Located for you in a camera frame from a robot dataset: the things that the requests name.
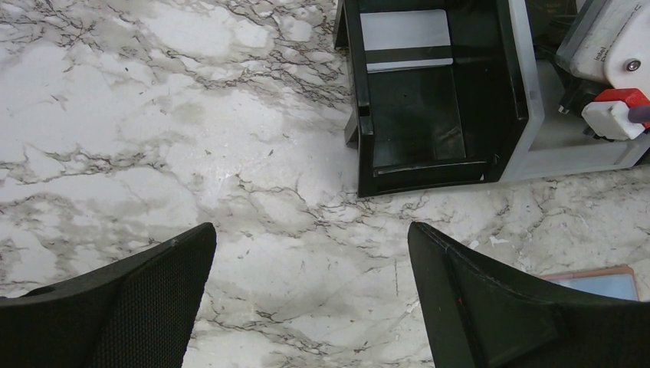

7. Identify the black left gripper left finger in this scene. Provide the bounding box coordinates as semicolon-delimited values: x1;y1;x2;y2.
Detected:
1;223;217;367

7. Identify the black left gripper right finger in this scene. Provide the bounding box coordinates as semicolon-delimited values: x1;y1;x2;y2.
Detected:
408;222;649;367

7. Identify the brown leather card holder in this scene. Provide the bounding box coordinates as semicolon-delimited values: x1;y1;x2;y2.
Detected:
540;265;639;301

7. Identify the white tray bin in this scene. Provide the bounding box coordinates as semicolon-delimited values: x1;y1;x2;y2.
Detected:
500;1;649;182

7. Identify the black tray bin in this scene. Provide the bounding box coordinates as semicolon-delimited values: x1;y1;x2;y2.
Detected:
333;1;529;198

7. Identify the silver credit card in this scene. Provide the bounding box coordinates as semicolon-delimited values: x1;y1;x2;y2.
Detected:
360;9;453;73

